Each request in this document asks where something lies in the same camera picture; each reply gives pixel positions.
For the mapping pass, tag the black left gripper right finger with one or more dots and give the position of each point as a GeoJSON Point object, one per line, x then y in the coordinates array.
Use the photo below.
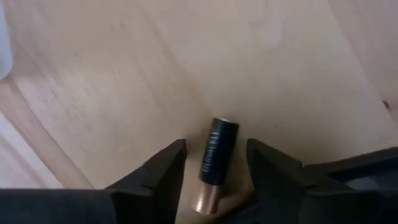
{"type": "Point", "coordinates": [311, 199]}

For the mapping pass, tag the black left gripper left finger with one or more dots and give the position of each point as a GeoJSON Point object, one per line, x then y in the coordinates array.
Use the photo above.
{"type": "Point", "coordinates": [93, 207]}

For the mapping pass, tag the black copper battery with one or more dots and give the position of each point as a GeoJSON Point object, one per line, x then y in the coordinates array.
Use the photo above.
{"type": "Point", "coordinates": [217, 155]}

